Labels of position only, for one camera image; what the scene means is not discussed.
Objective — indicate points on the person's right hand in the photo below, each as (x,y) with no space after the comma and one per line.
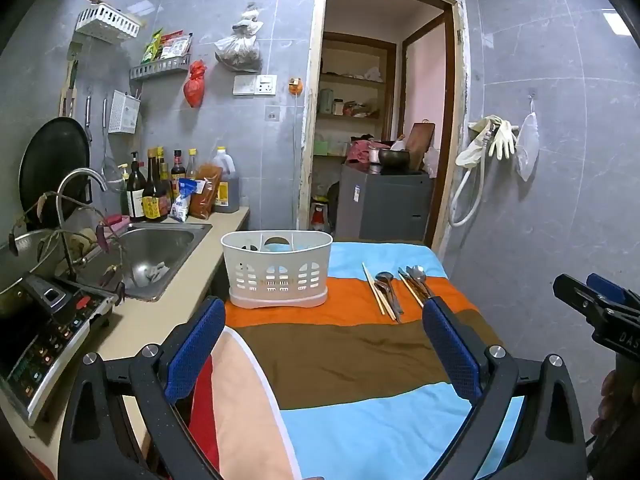
(609,400)

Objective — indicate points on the pink sponge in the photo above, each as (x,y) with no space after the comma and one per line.
(114,221)

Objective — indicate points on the metal spoon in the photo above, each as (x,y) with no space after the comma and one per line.
(384,277)
(387,297)
(419,271)

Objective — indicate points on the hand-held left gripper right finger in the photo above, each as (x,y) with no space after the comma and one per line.
(450,355)

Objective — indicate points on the yellow label soy sauce bottle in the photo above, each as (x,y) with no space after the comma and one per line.
(155,200)

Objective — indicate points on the stainless steel sink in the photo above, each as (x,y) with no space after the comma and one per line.
(165,245)

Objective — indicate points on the grey wall shelf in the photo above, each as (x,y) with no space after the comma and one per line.
(160,67)

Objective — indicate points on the hanging plastic bag right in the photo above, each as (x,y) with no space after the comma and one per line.
(527,145)

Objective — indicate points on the clear plastic bag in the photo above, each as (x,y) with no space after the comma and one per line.
(239,50)

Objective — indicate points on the white wall basket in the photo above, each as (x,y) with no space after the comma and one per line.
(107,22)

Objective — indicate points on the wooden cutting board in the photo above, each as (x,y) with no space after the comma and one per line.
(421,142)

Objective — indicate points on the blue white bag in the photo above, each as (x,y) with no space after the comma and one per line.
(182,202)

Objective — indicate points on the white plastic utensil basket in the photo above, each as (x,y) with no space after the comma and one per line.
(250,270)

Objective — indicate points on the red label sauce bottle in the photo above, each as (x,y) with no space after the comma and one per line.
(177,170)

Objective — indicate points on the pale green jar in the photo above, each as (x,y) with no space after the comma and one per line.
(326,101)

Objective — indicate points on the red white bottle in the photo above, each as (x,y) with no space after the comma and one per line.
(320,215)

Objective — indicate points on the red plastic bag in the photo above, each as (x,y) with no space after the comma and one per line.
(194,87)

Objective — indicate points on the white plastic bag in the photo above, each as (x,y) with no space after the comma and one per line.
(430,162)

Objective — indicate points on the dark sauce bottle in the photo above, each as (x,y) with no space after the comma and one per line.
(161,157)

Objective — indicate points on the chrome faucet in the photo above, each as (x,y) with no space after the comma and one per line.
(75,176)

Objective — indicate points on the pink and red cloth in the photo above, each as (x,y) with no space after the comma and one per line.
(240,410)

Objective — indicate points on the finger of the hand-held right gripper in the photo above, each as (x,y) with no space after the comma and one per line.
(607,286)
(575,292)

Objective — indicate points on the green box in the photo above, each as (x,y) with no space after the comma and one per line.
(321,146)

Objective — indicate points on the white jar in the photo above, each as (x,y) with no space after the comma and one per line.
(338,107)

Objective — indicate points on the clear yellow cap bottle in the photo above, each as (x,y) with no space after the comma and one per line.
(192,165)

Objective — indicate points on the door frame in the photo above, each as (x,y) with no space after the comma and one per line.
(310,110)

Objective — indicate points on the orange wall hook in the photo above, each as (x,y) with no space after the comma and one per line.
(295,86)

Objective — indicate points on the striped blanket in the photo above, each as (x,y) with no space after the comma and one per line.
(350,350)

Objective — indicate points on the red seasoning packet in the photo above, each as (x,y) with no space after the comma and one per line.
(176,46)

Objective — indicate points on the plastic oil jug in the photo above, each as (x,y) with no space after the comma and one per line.
(227,185)

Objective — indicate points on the induction cooker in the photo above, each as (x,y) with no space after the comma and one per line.
(30,355)

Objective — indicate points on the wooden shelf unit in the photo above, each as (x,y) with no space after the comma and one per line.
(352,80)

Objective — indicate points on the orange spice bag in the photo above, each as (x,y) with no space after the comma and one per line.
(205,195)

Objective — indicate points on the metal strainer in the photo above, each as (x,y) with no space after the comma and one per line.
(112,170)

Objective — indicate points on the black round pan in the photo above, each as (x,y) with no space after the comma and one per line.
(52,160)

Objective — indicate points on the cream rubber glove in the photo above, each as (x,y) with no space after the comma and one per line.
(472,152)
(504,137)

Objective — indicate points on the green seasoning packet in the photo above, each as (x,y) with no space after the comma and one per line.
(151,47)

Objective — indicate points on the white perforated wall holder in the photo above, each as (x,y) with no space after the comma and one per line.
(122,112)

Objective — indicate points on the grey dish rag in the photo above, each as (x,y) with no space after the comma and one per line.
(155,274)

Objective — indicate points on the white wall socket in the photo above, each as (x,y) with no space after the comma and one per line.
(266,84)

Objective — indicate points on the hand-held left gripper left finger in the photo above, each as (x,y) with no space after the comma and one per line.
(197,355)

